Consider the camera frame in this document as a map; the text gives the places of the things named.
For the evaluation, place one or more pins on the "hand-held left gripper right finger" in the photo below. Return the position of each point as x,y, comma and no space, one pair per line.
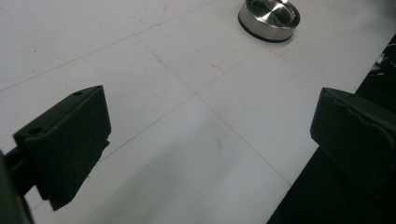
358,137

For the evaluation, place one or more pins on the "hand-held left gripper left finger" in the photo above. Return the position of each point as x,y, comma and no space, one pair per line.
68,140

